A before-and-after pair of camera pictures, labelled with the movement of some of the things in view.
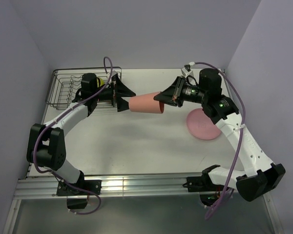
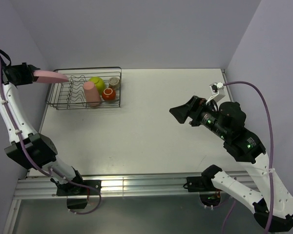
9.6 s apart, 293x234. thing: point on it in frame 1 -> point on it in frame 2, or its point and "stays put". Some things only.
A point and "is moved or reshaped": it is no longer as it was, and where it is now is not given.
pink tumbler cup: x=146 y=103 is moved or reshaped
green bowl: x=101 y=82 stays put
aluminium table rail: x=136 y=187 stays put
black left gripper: x=119 y=90 -> x=27 y=69
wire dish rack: x=64 y=84 stays put
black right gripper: x=172 y=95 -> x=192 y=108
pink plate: x=201 y=126 -> x=48 y=76
